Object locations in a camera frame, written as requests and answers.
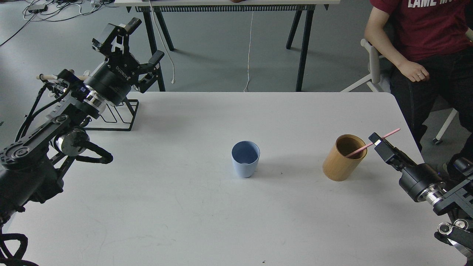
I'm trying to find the person's hand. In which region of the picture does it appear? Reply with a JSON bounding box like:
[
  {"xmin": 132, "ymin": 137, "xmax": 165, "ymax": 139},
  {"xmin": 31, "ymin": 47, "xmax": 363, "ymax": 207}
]
[{"xmin": 397, "ymin": 59, "xmax": 430, "ymax": 82}]

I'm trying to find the pink chopstick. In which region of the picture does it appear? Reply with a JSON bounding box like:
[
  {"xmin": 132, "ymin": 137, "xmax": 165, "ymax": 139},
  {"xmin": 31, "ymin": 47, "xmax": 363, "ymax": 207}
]
[{"xmin": 345, "ymin": 128, "xmax": 401, "ymax": 158}]

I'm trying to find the white hanging cable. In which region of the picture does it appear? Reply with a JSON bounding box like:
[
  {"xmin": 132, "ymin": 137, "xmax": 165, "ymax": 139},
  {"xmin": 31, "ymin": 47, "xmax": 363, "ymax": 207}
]
[{"xmin": 243, "ymin": 11, "xmax": 255, "ymax": 93}]

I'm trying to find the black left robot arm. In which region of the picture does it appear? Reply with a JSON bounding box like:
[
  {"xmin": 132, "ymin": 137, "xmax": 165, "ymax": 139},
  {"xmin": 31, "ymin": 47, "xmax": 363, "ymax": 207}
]
[{"xmin": 0, "ymin": 17, "xmax": 164, "ymax": 227}]

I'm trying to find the floor cables and adapter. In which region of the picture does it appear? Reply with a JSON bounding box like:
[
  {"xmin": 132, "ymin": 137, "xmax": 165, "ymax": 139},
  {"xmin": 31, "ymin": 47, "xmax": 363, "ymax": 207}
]
[{"xmin": 0, "ymin": 0, "xmax": 119, "ymax": 47}]

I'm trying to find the background trestle table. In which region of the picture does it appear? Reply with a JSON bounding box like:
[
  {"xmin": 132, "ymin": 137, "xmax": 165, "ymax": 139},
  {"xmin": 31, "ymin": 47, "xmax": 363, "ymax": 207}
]
[{"xmin": 114, "ymin": 0, "xmax": 341, "ymax": 92}]

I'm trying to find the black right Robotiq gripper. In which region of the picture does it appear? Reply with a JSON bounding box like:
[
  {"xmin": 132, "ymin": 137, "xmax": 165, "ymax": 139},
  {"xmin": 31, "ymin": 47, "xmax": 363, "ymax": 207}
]
[{"xmin": 369, "ymin": 133, "xmax": 442, "ymax": 202}]

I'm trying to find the bamboo cylinder holder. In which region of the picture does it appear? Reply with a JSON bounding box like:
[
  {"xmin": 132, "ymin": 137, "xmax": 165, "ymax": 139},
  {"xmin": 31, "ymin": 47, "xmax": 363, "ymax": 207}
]
[{"xmin": 322, "ymin": 134, "xmax": 368, "ymax": 181}]

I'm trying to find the black wire cup rack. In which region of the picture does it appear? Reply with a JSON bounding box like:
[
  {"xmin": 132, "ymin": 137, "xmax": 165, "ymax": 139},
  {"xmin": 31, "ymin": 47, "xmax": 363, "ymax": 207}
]
[{"xmin": 37, "ymin": 72, "xmax": 140, "ymax": 132}]

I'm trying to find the white chair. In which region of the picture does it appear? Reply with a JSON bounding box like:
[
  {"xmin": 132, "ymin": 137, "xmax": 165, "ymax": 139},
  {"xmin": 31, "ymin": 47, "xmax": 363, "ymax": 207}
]
[{"xmin": 341, "ymin": 39, "xmax": 457, "ymax": 145}]

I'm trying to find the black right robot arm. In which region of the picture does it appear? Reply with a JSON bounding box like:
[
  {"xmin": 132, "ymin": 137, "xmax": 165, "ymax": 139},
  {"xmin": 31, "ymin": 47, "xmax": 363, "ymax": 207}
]
[{"xmin": 369, "ymin": 133, "xmax": 473, "ymax": 266}]

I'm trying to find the seated person red shirt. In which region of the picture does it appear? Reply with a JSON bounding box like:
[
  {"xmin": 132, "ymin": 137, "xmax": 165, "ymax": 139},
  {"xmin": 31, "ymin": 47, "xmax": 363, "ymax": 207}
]
[{"xmin": 365, "ymin": 0, "xmax": 473, "ymax": 149}]

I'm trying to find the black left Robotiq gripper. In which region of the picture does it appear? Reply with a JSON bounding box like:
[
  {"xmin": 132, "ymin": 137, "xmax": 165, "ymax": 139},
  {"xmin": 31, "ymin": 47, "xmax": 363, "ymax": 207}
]
[{"xmin": 84, "ymin": 17, "xmax": 165, "ymax": 105}]

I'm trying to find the blue plastic cup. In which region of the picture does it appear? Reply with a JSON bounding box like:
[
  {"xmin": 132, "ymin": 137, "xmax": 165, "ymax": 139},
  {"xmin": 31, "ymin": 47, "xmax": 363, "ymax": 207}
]
[{"xmin": 231, "ymin": 141, "xmax": 261, "ymax": 178}]

